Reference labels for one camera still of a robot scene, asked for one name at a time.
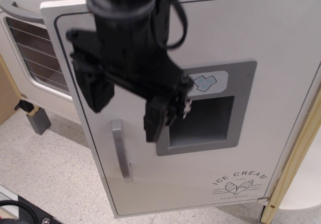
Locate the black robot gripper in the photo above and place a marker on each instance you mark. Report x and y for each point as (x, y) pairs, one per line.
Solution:
(129, 48)

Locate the white toy fridge door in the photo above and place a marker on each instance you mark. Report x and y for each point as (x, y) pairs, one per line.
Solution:
(255, 66)

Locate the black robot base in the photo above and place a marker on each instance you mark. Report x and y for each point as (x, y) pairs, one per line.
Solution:
(15, 212)

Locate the grey cabinet leg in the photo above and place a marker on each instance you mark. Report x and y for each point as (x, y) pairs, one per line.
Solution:
(39, 121)

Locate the white toy oven door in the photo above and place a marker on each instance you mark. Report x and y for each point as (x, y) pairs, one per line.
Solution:
(30, 57)

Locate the grey fridge door handle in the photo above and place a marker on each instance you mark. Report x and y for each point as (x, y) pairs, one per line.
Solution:
(120, 147)

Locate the grey oven door handle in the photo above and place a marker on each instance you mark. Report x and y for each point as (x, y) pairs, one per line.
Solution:
(10, 7)

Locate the wooden cabinet side post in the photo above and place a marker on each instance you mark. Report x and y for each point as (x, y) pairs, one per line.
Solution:
(302, 144)

